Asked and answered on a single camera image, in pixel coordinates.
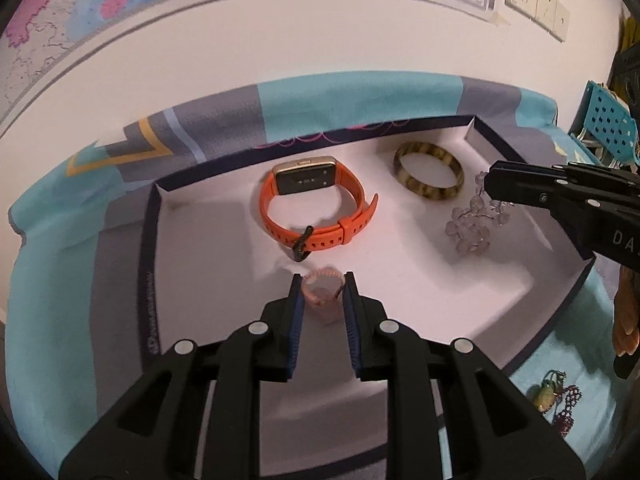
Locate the white tray with dark rim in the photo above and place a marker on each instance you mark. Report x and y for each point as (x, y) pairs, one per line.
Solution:
(210, 260)

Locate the person's right hand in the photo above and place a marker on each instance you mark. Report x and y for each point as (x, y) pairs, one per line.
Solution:
(629, 315)

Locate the tortoiseshell bangle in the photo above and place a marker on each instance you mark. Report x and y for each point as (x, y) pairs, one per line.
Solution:
(425, 192)

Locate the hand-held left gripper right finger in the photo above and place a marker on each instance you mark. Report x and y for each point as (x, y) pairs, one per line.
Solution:
(350, 330)

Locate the blue perforated basket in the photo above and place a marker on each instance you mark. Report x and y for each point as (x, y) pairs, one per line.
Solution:
(607, 120)

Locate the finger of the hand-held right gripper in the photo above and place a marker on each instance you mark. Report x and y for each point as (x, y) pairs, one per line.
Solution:
(610, 182)
(520, 185)

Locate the orange smartwatch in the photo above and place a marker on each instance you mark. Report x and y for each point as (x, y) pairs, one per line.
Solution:
(345, 227)

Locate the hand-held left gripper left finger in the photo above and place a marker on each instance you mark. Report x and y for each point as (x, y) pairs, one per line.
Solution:
(296, 330)

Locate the yellow cloth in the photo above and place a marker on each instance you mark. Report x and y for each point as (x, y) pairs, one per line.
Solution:
(628, 35)

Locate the wall map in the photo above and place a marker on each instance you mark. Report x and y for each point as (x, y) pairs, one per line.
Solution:
(85, 5)

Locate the teal grey printed mat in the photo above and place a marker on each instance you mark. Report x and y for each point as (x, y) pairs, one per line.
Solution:
(65, 310)

